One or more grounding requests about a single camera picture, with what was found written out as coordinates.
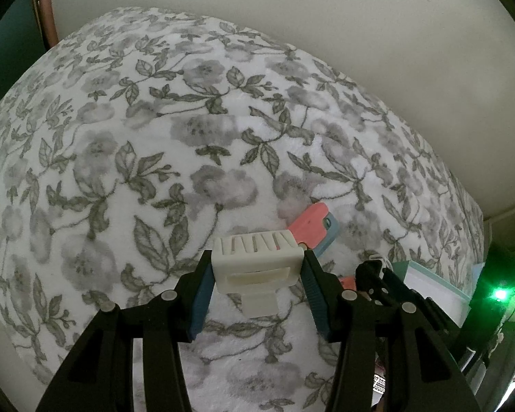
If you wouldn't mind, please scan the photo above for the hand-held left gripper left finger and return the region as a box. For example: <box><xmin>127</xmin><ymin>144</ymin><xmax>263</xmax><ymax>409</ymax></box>
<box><xmin>34</xmin><ymin>249</ymin><xmax>215</xmax><ymax>412</ymax></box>

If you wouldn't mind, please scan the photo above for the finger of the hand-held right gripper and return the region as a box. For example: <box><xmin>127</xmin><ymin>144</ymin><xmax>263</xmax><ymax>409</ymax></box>
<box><xmin>354</xmin><ymin>261</ymin><xmax>385</xmax><ymax>305</ymax></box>
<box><xmin>380</xmin><ymin>268</ymin><xmax>427</xmax><ymax>310</ymax></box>

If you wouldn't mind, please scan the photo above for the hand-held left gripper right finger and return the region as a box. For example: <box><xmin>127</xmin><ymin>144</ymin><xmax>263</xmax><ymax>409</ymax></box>
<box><xmin>300</xmin><ymin>249</ymin><xmax>481</xmax><ymax>412</ymax></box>

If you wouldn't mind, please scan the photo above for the teal rimmed white tray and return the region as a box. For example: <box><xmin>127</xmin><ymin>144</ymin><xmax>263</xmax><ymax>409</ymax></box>
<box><xmin>390</xmin><ymin>260</ymin><xmax>473</xmax><ymax>327</ymax></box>

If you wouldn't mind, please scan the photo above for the white plastic holder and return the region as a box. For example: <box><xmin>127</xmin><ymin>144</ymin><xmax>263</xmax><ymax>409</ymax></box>
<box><xmin>211</xmin><ymin>229</ymin><xmax>305</xmax><ymax>319</ymax></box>

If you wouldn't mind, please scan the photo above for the black electronic device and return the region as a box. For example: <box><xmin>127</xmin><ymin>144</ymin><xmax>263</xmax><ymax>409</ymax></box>
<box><xmin>468</xmin><ymin>242</ymin><xmax>515</xmax><ymax>322</ymax></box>

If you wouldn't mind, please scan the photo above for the dark teal cabinet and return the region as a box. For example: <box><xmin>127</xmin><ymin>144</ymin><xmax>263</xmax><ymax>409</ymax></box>
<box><xmin>0</xmin><ymin>0</ymin><xmax>48</xmax><ymax>108</ymax></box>

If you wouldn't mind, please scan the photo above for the pink board edge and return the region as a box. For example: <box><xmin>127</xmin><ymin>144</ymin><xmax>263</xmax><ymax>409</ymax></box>
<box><xmin>31</xmin><ymin>0</ymin><xmax>61</xmax><ymax>48</ymax></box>

